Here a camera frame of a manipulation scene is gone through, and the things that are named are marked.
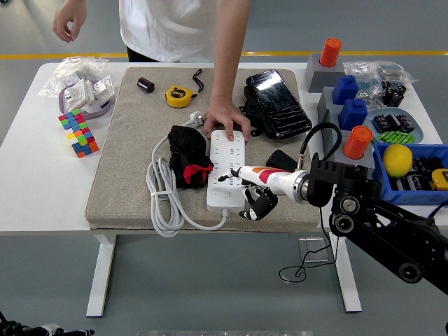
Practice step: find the person's right hand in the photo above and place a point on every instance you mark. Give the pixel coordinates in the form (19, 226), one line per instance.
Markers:
(71, 22)

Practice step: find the person's left hand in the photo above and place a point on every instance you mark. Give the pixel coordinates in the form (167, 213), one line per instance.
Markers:
(224, 113)

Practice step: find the black white robot left hand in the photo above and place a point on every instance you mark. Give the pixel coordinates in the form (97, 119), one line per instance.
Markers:
(38, 330)

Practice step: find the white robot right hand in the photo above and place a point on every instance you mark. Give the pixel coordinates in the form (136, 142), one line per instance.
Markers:
(269, 178)

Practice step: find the person's right forearm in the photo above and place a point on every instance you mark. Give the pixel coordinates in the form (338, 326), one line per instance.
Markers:
(76, 3)

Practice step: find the person's left forearm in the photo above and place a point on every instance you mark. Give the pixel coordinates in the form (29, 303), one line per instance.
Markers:
(229, 52)

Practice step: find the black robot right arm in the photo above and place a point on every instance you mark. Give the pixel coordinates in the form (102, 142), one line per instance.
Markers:
(385, 224)

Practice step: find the clear bag of white parts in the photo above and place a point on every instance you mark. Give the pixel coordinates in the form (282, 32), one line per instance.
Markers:
(70, 70)

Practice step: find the black cloth with red patch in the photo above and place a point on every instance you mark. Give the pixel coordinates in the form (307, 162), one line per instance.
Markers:
(185, 147)

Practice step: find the black phone with cracked screen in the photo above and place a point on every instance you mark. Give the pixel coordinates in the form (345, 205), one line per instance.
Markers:
(276, 98)

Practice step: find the dark brown small cylinder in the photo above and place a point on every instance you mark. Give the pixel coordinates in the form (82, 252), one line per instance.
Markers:
(145, 85)

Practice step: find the white table leg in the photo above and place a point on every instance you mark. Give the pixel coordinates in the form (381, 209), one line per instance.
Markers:
(348, 280)
(101, 273)

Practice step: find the purple flat band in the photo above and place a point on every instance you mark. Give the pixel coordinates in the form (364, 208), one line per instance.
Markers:
(94, 113)

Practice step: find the orange cylinder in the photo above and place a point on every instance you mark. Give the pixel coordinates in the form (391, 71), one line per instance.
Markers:
(357, 143)
(330, 52)

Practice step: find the grey block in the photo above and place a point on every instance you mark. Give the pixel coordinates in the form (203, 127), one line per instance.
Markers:
(327, 99)
(320, 78)
(369, 164)

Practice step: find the grey-brown mat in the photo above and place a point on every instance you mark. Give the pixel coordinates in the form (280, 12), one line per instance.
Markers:
(140, 168)

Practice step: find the blue block with knob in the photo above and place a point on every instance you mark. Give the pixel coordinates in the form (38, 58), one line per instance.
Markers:
(344, 89)
(353, 113)

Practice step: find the colourful puzzle cube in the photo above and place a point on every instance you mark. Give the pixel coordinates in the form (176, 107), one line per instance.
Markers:
(78, 134)

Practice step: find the black striped capacitor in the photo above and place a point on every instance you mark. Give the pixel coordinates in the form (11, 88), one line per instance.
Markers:
(406, 123)
(392, 120)
(380, 122)

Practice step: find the yellow lemon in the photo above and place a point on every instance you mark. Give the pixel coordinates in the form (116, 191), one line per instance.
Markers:
(397, 161)

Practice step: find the green small parts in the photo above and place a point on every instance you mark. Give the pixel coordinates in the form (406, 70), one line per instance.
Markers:
(395, 137)

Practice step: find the clear bag of blue parts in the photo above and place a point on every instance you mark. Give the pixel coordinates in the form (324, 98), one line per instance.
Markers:
(362, 77)

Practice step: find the black capacitors heap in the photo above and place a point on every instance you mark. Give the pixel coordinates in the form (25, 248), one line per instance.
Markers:
(418, 178)

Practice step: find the small black capacitors pile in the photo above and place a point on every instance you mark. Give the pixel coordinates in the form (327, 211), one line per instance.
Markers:
(393, 92)

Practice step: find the blue plastic bin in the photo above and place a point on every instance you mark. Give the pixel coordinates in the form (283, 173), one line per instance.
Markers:
(423, 150)

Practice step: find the light blue plate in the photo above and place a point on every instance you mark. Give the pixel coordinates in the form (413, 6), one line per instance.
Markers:
(418, 122)

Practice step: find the clear bag with roll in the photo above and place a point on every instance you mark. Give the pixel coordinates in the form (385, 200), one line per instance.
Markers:
(393, 71)

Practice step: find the yellow black tape measure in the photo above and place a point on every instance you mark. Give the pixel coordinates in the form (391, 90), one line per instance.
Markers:
(440, 179)

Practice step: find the white wall socket plate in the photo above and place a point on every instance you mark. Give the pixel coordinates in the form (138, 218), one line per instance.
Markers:
(78, 94)
(103, 89)

